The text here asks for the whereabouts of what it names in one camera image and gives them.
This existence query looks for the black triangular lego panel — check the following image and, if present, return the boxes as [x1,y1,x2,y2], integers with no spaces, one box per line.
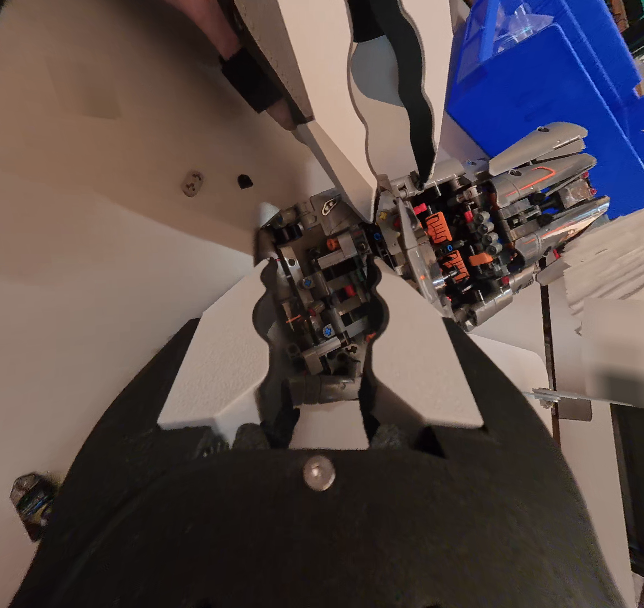
[10,473,56,542]

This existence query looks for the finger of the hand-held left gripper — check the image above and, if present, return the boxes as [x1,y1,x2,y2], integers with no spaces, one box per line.
[381,0,462,183]
[269,0,379,222]

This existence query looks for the white book stand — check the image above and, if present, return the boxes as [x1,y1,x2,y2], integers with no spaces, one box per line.
[468,334,644,422]

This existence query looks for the clear plastic bag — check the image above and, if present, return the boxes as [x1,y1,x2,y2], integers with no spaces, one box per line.
[495,1,551,57]

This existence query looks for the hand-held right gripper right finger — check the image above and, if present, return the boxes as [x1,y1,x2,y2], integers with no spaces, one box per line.
[360,257,485,448]

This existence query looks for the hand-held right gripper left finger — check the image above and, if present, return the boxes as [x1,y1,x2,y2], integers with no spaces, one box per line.
[157,258,295,435]

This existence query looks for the open instruction booklet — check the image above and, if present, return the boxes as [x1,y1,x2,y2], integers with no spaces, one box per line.
[536,213,644,407]

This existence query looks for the grey lego car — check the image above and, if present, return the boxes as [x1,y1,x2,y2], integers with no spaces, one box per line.
[256,122,612,382]

